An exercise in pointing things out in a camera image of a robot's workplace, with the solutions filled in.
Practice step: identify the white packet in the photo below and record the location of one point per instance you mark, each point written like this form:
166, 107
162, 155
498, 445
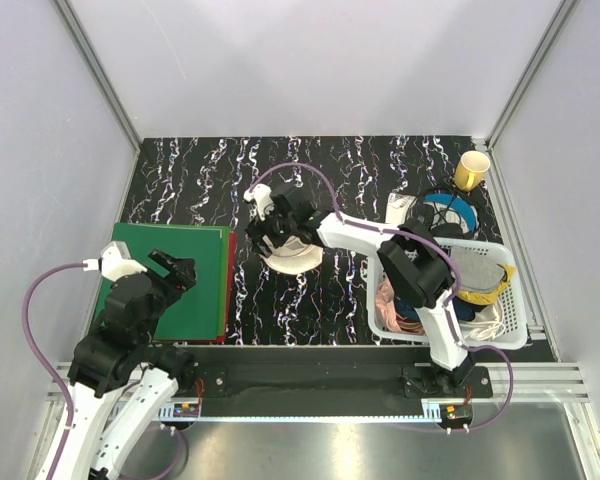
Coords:
397, 208

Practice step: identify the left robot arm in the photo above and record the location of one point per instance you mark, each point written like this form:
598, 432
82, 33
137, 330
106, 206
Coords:
119, 379

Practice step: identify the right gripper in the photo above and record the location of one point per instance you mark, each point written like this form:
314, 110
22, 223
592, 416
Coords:
257, 229

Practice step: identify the yellow garment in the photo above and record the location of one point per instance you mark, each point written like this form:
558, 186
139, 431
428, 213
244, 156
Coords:
485, 299

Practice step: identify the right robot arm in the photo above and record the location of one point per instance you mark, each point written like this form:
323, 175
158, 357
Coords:
421, 274

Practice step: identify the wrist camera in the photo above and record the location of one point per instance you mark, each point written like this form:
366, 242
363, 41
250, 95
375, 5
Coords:
258, 198
114, 263

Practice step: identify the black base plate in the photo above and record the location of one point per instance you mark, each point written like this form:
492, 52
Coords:
321, 382

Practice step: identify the pink garment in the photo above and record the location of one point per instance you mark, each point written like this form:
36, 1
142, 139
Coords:
386, 313

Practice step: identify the green folder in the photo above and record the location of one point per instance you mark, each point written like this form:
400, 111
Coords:
198, 260

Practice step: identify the black headphones with cable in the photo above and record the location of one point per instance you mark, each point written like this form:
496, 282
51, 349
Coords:
440, 220

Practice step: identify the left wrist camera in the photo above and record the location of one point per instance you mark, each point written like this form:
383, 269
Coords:
114, 263

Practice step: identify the navy blue garment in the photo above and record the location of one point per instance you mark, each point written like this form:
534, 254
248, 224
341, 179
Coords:
463, 310

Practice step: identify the yellow mug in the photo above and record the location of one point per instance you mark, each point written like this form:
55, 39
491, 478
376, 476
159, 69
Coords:
471, 170

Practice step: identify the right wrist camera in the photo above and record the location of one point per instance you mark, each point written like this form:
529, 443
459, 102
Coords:
258, 198

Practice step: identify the blue tape roll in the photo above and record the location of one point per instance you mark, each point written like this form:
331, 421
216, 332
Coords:
460, 206

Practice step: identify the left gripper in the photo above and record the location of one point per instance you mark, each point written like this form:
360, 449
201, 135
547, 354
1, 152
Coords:
181, 276

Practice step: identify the red folder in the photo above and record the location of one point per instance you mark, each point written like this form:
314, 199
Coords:
230, 285

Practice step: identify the white mesh laundry bag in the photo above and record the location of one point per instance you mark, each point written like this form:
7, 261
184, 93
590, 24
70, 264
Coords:
294, 257

